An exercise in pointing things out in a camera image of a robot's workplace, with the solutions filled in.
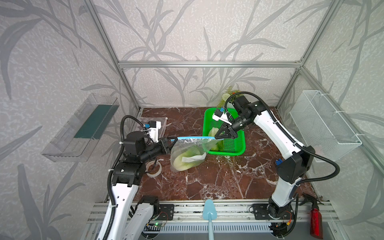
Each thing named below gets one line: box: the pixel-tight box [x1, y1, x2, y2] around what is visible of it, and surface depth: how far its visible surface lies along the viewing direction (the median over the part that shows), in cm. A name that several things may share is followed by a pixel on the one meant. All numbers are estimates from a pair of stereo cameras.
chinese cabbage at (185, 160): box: [173, 147, 205, 172], surface depth 85 cm
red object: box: [299, 194, 324, 239], surface depth 71 cm
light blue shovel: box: [202, 199, 218, 240], surface depth 75 cm
